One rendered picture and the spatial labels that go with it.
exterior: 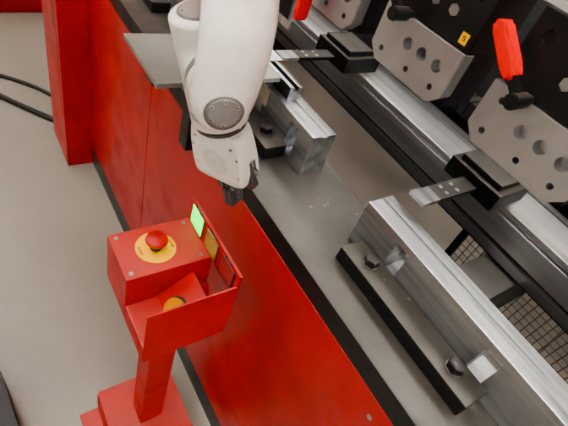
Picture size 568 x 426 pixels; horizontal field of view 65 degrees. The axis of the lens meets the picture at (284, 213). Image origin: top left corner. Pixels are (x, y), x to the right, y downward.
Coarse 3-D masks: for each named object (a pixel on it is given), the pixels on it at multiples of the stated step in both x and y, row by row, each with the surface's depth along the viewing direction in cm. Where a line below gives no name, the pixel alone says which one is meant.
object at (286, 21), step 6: (282, 0) 86; (288, 0) 85; (294, 0) 84; (282, 6) 87; (288, 6) 85; (294, 6) 85; (282, 12) 87; (288, 12) 86; (282, 18) 89; (288, 18) 86; (282, 24) 89; (288, 24) 88; (288, 30) 88
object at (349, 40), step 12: (324, 36) 107; (336, 36) 106; (348, 36) 108; (324, 48) 107; (336, 48) 104; (348, 48) 102; (360, 48) 104; (288, 60) 98; (300, 60) 100; (312, 60) 101; (336, 60) 104; (348, 60) 101; (360, 60) 104; (372, 60) 106; (348, 72) 104; (360, 72) 107; (372, 72) 109
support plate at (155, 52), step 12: (132, 36) 86; (144, 36) 87; (156, 36) 88; (168, 36) 90; (132, 48) 83; (144, 48) 84; (156, 48) 85; (168, 48) 86; (144, 60) 81; (156, 60) 82; (168, 60) 83; (156, 72) 79; (168, 72) 81; (156, 84) 77; (168, 84) 78; (180, 84) 79
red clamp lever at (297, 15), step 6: (300, 0) 71; (306, 0) 71; (312, 0) 72; (300, 6) 72; (306, 6) 72; (294, 12) 73; (300, 12) 73; (306, 12) 73; (294, 18) 74; (300, 18) 74
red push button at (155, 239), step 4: (148, 232) 78; (152, 232) 78; (156, 232) 79; (160, 232) 79; (164, 232) 79; (148, 236) 78; (152, 236) 78; (156, 236) 78; (160, 236) 78; (164, 236) 79; (148, 240) 77; (152, 240) 77; (156, 240) 77; (160, 240) 78; (164, 240) 78; (148, 244) 77; (152, 244) 77; (156, 244) 77; (160, 244) 77; (164, 244) 78; (152, 248) 79; (156, 248) 78; (160, 248) 79
